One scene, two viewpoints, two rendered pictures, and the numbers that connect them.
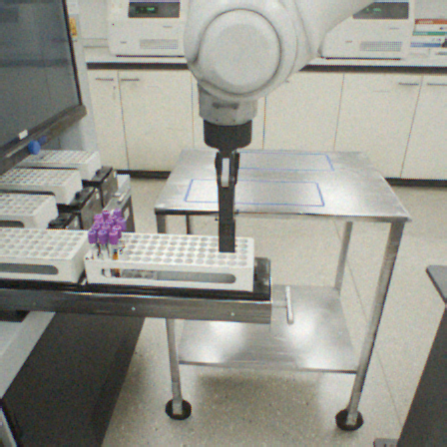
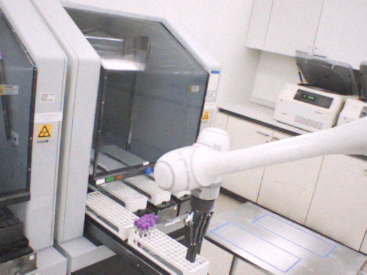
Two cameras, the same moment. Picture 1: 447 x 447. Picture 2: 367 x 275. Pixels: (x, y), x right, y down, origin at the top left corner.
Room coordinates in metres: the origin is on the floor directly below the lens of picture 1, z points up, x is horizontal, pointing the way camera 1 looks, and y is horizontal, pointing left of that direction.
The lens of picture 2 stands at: (-0.34, -0.55, 1.58)
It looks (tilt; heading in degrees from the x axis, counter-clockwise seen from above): 15 degrees down; 35
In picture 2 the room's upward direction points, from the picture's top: 10 degrees clockwise
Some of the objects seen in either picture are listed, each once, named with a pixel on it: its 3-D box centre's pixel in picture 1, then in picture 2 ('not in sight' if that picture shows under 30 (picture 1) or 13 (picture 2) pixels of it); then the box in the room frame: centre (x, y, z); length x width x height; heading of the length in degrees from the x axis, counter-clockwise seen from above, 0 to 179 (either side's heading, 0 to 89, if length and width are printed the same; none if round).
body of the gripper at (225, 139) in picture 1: (227, 148); (200, 208); (0.62, -0.01, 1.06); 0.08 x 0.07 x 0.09; 176
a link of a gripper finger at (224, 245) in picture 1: (226, 234); (191, 251); (0.61, -0.01, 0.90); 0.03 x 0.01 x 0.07; 86
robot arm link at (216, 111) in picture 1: (227, 100); (204, 186); (0.62, -0.01, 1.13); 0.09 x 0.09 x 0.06
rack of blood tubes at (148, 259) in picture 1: (172, 262); (166, 253); (0.63, 0.09, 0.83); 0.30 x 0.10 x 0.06; 86
